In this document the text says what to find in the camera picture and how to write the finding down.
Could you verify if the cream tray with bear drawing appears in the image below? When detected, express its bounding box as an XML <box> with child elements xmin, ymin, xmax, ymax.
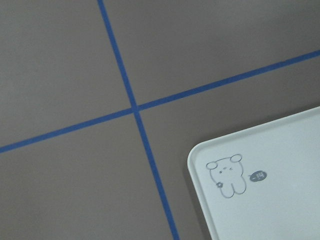
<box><xmin>187</xmin><ymin>107</ymin><xmax>320</xmax><ymax>240</ymax></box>

